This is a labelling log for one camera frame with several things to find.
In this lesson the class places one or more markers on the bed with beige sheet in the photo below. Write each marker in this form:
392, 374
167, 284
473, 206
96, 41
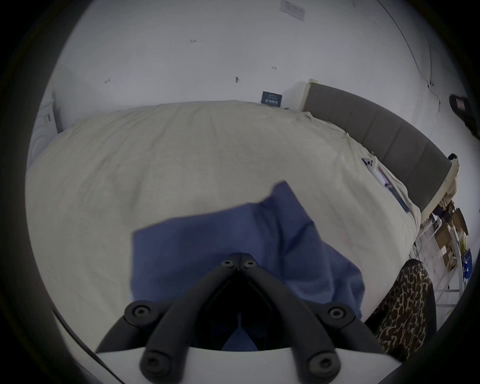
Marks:
157, 157

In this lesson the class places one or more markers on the person's legs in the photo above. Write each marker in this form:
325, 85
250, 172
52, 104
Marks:
407, 311

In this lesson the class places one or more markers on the white shelf with cartons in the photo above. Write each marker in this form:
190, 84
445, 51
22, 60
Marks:
448, 236

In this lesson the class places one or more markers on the smartphone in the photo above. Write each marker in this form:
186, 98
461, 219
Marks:
375, 170

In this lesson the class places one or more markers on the dark blue shirt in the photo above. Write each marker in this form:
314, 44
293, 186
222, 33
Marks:
262, 247

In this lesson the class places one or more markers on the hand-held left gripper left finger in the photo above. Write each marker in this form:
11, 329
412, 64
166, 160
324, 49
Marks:
180, 315

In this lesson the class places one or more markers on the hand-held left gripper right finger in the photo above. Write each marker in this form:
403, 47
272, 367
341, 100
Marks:
300, 315

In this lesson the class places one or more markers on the small dark blue sign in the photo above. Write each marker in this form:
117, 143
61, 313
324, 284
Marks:
271, 98

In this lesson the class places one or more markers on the grey padded headboard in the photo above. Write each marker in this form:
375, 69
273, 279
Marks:
378, 127

